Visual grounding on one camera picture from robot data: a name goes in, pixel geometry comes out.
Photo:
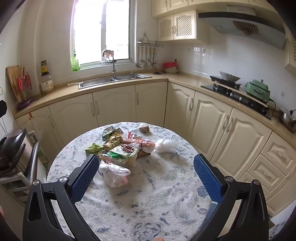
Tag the green plastic bottle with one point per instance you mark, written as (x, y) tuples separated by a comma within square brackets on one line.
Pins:
[(75, 63)]

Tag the black wall device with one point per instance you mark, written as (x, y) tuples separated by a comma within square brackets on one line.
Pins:
[(2, 108)]

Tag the black gas stove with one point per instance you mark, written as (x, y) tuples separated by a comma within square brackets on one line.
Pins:
[(231, 92)]

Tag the yellow label bottle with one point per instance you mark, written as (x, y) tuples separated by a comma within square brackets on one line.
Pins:
[(44, 67)]

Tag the glass jar with lid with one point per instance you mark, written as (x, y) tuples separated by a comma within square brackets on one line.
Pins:
[(47, 83)]

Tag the brown scrap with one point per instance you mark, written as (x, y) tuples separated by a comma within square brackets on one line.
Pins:
[(143, 154)]

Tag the crushed green white carton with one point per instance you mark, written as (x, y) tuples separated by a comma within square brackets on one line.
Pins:
[(108, 133)]

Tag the brown fibrous lump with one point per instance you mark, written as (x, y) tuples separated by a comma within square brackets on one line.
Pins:
[(144, 128)]

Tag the dark purple rack base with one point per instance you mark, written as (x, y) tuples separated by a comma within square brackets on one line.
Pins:
[(25, 103)]

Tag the red green white snack bag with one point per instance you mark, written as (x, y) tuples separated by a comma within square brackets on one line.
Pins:
[(122, 153)]

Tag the steel pot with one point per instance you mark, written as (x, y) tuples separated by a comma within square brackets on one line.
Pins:
[(288, 119)]

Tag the white knotted plastic bag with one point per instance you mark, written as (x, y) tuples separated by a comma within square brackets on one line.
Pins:
[(165, 146)]

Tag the white metal frame stand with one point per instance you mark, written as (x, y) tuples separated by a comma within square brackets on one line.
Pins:
[(32, 162)]

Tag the hanging metal spatula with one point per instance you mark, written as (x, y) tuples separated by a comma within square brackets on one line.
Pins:
[(146, 63)]

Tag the stainless steel double sink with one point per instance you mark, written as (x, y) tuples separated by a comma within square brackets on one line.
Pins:
[(111, 80)]

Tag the red white snack wrapper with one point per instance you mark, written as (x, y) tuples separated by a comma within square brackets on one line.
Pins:
[(131, 135)]

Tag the green crumpled wrapper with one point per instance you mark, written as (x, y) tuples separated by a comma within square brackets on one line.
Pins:
[(93, 148)]

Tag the wooden cutting board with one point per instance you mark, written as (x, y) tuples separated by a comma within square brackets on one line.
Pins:
[(12, 78)]

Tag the green electric cooker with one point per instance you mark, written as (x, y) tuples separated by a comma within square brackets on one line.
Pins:
[(257, 90)]

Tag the steel trash can black lid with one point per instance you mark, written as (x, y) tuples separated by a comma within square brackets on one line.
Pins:
[(11, 146)]

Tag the small brown figurine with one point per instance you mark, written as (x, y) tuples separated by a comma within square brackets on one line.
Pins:
[(108, 54)]

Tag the yellow black snack wrapper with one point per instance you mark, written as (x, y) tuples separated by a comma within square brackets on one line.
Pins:
[(114, 141)]

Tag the metal wok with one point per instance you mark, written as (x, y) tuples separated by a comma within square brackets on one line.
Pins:
[(229, 76)]

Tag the wall utensil rail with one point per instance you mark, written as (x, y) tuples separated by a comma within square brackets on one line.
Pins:
[(150, 42)]

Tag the white dish brush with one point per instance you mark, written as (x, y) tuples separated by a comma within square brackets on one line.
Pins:
[(75, 83)]

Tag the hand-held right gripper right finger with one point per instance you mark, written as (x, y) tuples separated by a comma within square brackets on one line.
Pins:
[(208, 178)]

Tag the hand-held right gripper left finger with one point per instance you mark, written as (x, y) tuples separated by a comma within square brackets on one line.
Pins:
[(85, 178)]

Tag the blue white patterned table mat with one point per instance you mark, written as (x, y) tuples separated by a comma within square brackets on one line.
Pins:
[(150, 197)]

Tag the hanging metal ladle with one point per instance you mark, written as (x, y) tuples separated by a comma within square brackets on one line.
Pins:
[(138, 64)]

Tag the grey range hood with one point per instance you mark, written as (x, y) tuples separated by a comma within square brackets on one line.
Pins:
[(242, 25)]

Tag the translucent bag with pink contents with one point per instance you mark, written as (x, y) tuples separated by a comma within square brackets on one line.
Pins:
[(115, 175)]

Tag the cream lattice wall cabinet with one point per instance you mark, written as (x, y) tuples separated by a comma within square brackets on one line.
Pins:
[(182, 26)]

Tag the metal sink faucet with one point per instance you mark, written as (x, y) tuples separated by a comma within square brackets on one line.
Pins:
[(113, 68)]

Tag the cream upper wall cabinets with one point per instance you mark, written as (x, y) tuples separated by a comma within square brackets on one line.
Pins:
[(175, 5)]

